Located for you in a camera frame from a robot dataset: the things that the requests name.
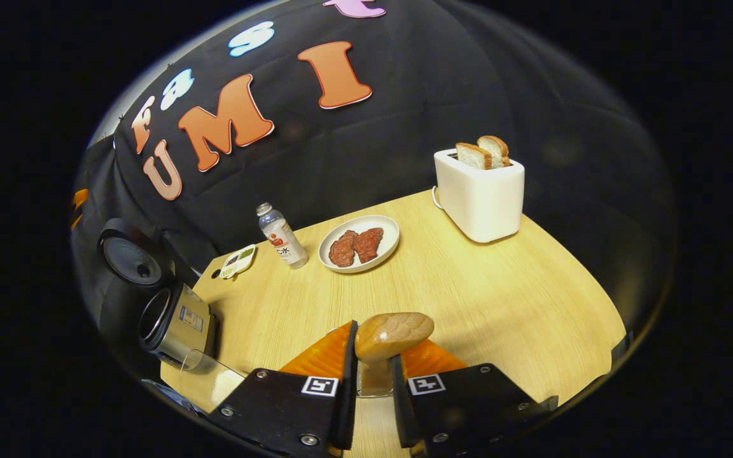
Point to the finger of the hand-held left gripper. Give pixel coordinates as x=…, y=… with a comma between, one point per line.
x=81, y=198
x=76, y=222

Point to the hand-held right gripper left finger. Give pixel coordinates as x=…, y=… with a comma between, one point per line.
x=347, y=394

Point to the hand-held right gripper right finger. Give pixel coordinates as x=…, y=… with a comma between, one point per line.
x=399, y=407

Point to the wooden spoon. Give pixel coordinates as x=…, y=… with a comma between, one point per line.
x=392, y=334

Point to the dark grey rice cooker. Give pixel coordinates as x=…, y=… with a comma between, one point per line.
x=179, y=324

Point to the brown meat piece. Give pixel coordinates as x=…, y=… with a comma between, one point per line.
x=343, y=249
x=368, y=244

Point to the white round plate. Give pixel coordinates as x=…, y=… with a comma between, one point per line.
x=389, y=238

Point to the clear plastic drink bottle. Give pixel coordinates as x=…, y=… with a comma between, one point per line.
x=284, y=242

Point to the white divided bean dish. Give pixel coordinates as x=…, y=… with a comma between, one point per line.
x=238, y=262

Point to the white toaster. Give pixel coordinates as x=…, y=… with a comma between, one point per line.
x=484, y=200

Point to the toast slice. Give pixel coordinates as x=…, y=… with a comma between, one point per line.
x=473, y=156
x=497, y=147

